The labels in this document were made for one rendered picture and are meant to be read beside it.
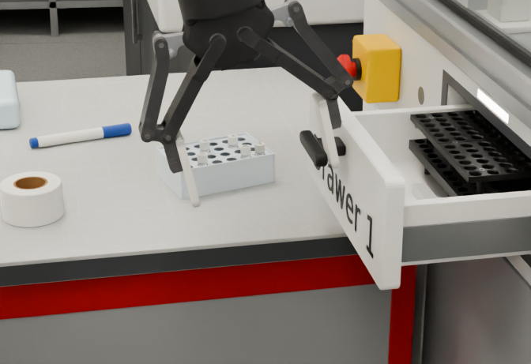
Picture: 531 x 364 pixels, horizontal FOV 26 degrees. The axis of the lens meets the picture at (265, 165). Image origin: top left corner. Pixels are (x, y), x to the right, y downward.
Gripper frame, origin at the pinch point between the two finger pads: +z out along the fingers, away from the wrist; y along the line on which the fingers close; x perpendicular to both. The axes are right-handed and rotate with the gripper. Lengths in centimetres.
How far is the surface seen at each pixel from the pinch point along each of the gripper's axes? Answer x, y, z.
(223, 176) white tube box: 26.9, -2.0, 11.6
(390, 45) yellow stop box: 33.9, 22.7, 3.6
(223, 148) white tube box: 32.6, -0.8, 10.5
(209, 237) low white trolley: 14.9, -5.8, 12.9
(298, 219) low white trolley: 17.7, 4.6, 15.1
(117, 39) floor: 362, -10, 90
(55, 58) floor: 340, -35, 85
